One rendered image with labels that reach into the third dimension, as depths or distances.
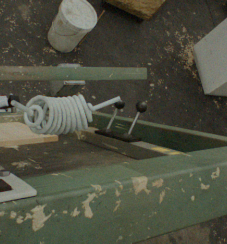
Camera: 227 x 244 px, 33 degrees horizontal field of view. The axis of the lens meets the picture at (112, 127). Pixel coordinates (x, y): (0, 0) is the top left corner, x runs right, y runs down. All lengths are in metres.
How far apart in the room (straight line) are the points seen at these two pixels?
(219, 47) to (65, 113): 3.27
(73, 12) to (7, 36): 0.54
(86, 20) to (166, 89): 1.07
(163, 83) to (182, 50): 0.55
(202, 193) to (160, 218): 0.09
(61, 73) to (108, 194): 0.18
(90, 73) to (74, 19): 2.38
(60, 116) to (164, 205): 0.22
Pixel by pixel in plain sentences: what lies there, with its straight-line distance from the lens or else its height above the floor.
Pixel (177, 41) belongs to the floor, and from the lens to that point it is 4.06.
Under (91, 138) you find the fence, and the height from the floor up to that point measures 1.33.
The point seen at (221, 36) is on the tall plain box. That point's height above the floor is 0.41.
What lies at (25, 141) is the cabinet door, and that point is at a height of 1.24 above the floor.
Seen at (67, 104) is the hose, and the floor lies 1.90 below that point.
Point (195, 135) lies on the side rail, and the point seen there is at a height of 1.56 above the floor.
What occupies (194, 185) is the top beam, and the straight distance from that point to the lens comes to 0.63.
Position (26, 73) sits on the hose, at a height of 1.97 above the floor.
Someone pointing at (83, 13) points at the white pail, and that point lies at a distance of 3.04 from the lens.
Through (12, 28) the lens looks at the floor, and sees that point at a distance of 3.15.
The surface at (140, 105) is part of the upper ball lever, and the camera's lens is 1.16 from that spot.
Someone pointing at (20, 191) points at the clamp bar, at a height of 1.96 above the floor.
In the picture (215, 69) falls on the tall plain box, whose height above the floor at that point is 0.24.
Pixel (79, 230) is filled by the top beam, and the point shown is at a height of 1.94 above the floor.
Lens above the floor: 2.40
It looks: 52 degrees down
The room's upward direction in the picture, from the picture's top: 51 degrees clockwise
